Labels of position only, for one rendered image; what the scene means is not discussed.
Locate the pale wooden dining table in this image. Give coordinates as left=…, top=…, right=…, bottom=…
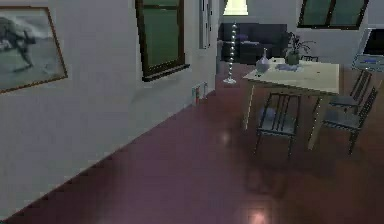
left=242, top=57, right=341, bottom=151

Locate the potted house plant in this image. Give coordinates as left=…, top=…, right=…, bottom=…
left=283, top=31, right=317, bottom=66

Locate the grey cloth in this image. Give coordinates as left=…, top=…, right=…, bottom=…
left=275, top=63, right=304, bottom=73

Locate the dark sofa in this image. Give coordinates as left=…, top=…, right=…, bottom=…
left=218, top=22, right=292, bottom=66

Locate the floor lamp with beaded pole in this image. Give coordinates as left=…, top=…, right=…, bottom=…
left=222, top=0, right=250, bottom=85

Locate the dark brown framed window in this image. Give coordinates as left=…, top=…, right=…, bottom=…
left=297, top=0, right=370, bottom=31
left=134, top=0, right=191, bottom=83

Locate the brown framed grey picture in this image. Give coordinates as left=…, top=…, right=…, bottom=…
left=0, top=5, right=69, bottom=95

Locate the grey glass vase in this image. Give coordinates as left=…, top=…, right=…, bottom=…
left=255, top=47, right=271, bottom=74

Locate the grey framed wall picture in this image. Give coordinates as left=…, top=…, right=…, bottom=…
left=198, top=0, right=213, bottom=50

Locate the grey open laptop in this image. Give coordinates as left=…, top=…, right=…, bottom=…
left=351, top=27, right=384, bottom=73

